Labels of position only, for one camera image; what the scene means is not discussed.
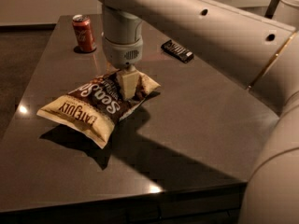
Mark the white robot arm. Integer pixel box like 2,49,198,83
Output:
98,0,299,224

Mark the brown and cream chip bag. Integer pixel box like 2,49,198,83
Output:
37,70,160,148

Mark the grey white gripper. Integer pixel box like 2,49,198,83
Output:
102,35,143,100

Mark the black candy bar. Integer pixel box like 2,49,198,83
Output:
161,40,194,63

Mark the dark panel behind robot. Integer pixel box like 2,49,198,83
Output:
264,0,280,19

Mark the red soda can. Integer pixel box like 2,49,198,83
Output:
72,14,96,53

